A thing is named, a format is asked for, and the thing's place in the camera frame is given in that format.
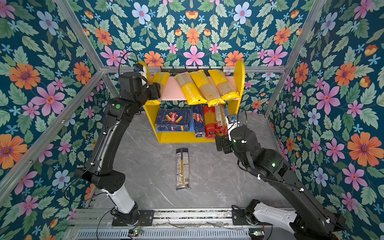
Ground red clear labelled spaghetti bag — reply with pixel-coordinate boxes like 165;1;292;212
215;105;227;135

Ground yellow spaghetti bag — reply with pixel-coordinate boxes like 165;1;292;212
146;72;170;106
209;70;240;101

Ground blue Barilla rigatoni bag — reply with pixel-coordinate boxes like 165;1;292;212
156;109;191;132

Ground blue Barilla spaghetti box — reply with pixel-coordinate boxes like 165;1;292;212
192;105;206;138

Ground yellow Pastatime bag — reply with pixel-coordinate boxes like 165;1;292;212
175;72;208;106
190;70;225;107

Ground blue clear spaghetti bag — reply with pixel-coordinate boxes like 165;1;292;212
176;149;184;190
182;148;190;189

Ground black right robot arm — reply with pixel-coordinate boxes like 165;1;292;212
215;125;347;240

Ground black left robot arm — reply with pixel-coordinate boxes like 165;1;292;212
75;72;161;217

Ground yellow wooden shelf unit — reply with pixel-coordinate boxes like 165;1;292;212
144;61;245;144

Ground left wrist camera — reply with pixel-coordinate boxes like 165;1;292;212
134;61;150;88

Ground black hook rail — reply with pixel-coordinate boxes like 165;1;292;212
160;66;224;76

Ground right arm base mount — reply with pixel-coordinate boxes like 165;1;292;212
231;199;299;234

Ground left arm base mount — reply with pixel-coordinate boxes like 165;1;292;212
111;203;155;227

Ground aluminium frame rails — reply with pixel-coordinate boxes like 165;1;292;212
0;0;328;240

